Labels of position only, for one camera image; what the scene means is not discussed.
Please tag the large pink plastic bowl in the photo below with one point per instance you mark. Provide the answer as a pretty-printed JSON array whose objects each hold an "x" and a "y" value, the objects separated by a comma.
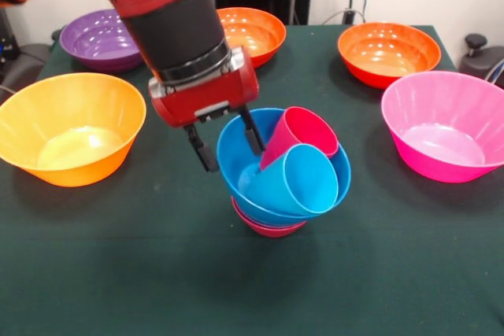
[{"x": 441, "y": 115}]

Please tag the orange plastic bowl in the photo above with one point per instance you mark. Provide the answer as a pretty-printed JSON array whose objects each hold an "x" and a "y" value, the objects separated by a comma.
[
  {"x": 393, "y": 49},
  {"x": 256, "y": 37}
]

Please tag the black power adapter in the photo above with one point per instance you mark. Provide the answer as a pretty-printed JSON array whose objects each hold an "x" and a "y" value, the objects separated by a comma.
[{"x": 348, "y": 16}]

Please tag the dark green tablecloth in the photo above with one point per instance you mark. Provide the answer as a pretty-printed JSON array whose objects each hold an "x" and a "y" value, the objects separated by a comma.
[{"x": 393, "y": 273}]

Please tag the red plastic cup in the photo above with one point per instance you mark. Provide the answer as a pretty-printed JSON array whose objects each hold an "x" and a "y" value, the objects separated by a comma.
[{"x": 303, "y": 127}]

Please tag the purple plastic bowl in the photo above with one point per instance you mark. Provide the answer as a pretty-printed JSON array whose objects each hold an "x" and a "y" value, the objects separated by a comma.
[{"x": 98, "y": 45}]

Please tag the large yellow-orange plastic bowl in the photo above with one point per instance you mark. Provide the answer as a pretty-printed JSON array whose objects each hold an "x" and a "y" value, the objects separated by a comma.
[{"x": 71, "y": 115}]

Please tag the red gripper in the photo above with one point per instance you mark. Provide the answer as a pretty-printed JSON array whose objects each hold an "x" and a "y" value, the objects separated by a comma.
[{"x": 208, "y": 94}]

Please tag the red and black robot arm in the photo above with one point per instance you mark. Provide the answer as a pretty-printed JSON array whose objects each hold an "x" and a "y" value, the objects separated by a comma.
[{"x": 169, "y": 17}]

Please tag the black equipment box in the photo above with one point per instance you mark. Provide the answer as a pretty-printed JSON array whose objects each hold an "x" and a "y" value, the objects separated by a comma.
[{"x": 6, "y": 45}]

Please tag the opaque blue plastic bowl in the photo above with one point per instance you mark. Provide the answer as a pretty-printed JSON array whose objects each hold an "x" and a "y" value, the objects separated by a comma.
[{"x": 232, "y": 155}]

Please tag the black round equipment with knob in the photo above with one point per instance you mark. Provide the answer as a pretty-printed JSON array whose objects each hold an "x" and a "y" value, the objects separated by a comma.
[{"x": 478, "y": 64}]

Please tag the blue plastic cup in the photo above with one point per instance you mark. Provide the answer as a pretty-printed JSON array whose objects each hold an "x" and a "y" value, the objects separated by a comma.
[{"x": 311, "y": 178}]

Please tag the small red plastic bowl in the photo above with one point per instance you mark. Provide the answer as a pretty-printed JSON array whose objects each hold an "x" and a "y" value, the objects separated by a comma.
[{"x": 271, "y": 233}]

